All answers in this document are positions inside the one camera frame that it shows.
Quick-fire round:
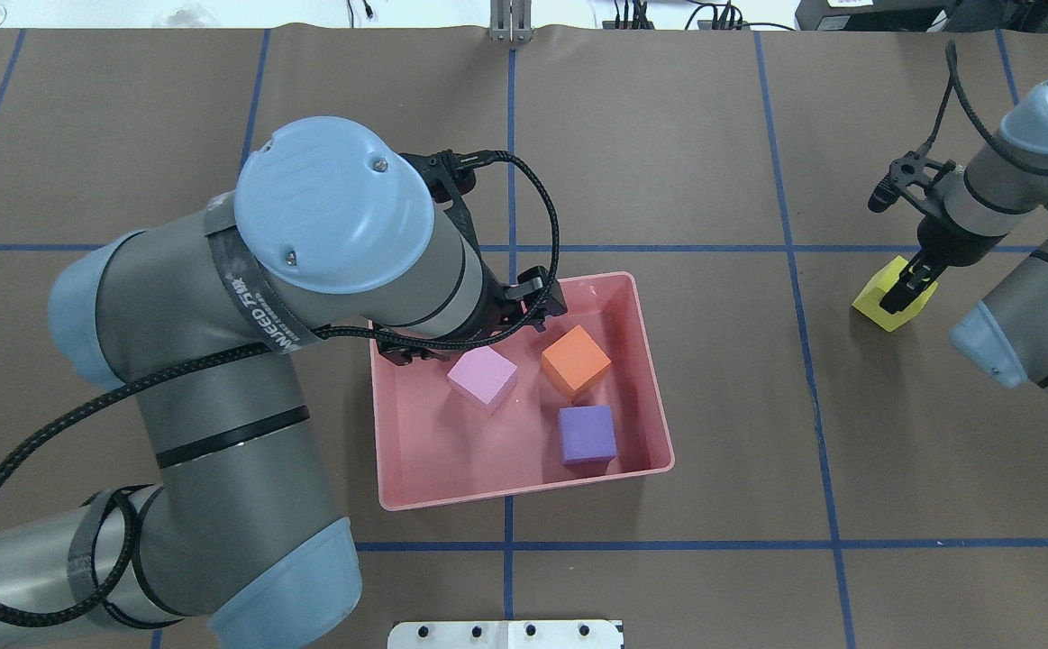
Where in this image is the pink plastic bin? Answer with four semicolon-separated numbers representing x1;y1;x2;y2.
370;271;675;512

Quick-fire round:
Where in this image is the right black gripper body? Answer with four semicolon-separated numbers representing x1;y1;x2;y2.
916;216;994;271

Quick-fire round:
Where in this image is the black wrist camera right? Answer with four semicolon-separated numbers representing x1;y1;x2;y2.
867;145;957;217

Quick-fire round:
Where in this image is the orange foam cube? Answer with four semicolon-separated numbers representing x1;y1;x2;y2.
540;324;613;402

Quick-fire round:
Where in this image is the purple foam cube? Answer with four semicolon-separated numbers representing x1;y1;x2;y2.
558;404;618;467

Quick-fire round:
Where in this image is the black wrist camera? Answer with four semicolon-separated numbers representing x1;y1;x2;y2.
867;145;957;217
400;151;497;229

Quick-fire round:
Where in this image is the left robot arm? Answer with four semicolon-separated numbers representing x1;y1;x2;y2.
0;116;566;648

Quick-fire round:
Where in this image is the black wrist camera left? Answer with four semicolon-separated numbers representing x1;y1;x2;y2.
400;151;497;229

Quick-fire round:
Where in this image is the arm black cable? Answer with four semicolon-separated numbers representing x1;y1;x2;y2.
916;41;1048;178
0;149;562;628

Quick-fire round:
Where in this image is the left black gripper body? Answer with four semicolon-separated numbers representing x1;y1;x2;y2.
375;267;568;366

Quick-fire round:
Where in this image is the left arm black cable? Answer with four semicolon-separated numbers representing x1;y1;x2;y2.
0;149;562;628

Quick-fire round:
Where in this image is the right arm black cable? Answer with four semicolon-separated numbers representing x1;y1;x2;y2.
916;41;1048;178

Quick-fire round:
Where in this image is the pink foam cube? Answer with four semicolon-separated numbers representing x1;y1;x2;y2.
446;348;519;415

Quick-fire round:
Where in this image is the yellow foam cube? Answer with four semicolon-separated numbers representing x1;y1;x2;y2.
852;255;939;334

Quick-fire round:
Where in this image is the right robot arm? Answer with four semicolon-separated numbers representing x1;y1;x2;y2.
867;79;1048;395

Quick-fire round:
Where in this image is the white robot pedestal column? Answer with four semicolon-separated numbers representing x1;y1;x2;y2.
387;618;625;648

